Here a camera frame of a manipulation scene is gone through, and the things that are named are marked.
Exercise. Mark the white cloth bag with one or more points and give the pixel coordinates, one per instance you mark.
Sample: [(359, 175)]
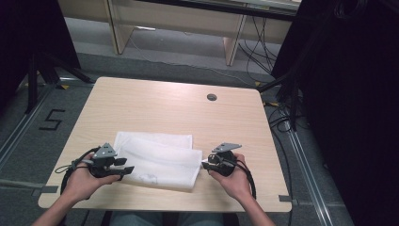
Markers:
[(163, 163)]

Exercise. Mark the person's legs in jeans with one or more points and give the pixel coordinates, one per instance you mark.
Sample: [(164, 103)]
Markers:
[(135, 219)]

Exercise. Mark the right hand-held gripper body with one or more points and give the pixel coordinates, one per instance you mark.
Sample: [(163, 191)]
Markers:
[(224, 163)]

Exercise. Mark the person's left hand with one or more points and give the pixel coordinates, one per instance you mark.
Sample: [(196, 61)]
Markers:
[(82, 182)]

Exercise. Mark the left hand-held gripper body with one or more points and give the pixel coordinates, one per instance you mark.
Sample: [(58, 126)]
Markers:
[(103, 157)]

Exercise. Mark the dark curtain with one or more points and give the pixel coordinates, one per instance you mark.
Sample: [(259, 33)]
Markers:
[(28, 28), (351, 94)]

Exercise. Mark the black metal stand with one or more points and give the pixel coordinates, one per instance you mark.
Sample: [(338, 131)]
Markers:
[(293, 100), (33, 81)]

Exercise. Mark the aluminium floor rail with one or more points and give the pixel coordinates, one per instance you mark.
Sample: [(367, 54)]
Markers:
[(19, 128), (309, 175)]

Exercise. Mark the person's right hand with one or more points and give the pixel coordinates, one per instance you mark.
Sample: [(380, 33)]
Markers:
[(234, 183)]

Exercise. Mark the light wooden desk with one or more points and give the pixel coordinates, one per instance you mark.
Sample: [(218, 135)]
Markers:
[(175, 22)]

